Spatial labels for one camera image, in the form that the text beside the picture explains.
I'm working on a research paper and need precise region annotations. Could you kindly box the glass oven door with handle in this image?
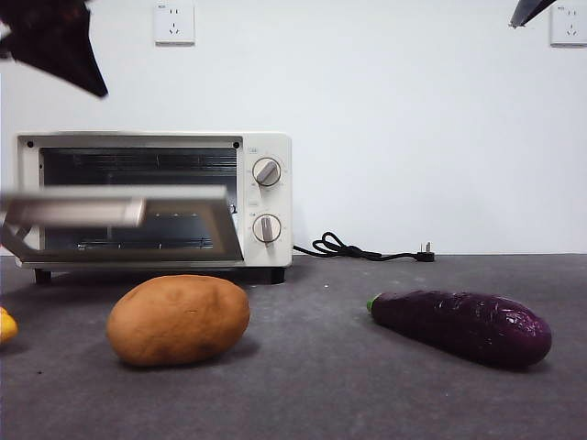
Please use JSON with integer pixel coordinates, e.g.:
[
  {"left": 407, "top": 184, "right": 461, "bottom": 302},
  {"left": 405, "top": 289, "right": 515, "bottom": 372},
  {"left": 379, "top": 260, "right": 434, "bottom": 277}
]
[{"left": 0, "top": 182, "right": 245, "bottom": 268}]

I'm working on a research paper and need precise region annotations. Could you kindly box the purple eggplant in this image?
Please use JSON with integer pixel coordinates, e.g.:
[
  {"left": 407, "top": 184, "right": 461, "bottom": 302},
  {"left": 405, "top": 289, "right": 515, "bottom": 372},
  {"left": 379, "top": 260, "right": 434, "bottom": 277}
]
[{"left": 365, "top": 290, "right": 553, "bottom": 369}]

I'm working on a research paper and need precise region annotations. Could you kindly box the cream Toshiba toaster oven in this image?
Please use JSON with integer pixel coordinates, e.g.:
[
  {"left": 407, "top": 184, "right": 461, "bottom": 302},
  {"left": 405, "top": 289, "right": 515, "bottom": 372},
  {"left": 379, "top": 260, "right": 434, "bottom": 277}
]
[{"left": 15, "top": 131, "right": 294, "bottom": 285}]

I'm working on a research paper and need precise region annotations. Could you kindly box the oven temperature knob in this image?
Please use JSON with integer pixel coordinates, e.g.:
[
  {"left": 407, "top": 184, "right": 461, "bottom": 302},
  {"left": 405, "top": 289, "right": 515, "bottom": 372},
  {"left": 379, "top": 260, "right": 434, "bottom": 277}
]
[{"left": 252, "top": 158, "right": 282, "bottom": 188}]

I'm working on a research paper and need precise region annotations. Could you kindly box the oven timer knob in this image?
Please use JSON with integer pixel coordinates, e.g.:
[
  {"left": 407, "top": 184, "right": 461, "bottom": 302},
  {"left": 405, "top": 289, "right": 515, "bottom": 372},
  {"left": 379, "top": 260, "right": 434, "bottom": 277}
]
[{"left": 252, "top": 214, "right": 282, "bottom": 248}]

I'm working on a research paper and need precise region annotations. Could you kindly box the yellow fruit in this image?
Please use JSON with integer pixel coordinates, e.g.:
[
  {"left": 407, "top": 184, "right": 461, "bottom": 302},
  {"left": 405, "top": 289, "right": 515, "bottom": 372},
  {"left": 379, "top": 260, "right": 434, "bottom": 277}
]
[{"left": 0, "top": 305, "right": 19, "bottom": 345}]

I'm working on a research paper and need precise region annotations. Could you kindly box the brown potato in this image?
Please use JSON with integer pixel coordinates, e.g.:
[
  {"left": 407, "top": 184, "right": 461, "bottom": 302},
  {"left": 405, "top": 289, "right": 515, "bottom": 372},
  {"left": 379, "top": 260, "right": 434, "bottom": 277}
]
[{"left": 105, "top": 274, "right": 251, "bottom": 368}]

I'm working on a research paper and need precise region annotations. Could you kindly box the white wall socket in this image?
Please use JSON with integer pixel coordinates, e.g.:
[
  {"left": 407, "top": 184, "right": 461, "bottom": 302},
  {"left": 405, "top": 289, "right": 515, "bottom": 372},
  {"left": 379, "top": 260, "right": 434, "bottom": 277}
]
[
  {"left": 153, "top": 3, "right": 196, "bottom": 47},
  {"left": 549, "top": 5, "right": 587, "bottom": 48}
]

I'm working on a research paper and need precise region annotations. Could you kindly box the black power cable with plug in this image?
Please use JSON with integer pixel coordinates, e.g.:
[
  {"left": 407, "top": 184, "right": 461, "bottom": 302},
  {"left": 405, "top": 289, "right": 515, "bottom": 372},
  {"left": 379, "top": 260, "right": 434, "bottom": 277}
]
[{"left": 292, "top": 231, "right": 437, "bottom": 264}]

